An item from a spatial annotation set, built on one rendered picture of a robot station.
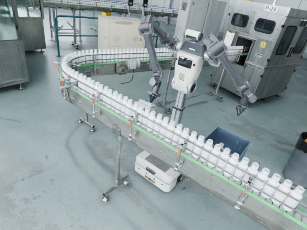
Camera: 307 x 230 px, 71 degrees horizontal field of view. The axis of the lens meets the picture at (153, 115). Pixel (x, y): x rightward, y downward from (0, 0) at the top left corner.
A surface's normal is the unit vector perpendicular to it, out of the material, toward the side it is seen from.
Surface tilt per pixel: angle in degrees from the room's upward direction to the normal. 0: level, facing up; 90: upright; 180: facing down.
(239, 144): 90
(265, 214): 90
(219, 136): 90
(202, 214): 0
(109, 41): 90
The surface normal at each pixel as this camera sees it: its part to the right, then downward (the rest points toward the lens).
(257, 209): -0.61, 0.33
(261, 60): -0.82, 0.19
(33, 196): 0.14, -0.85
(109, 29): 0.56, 0.49
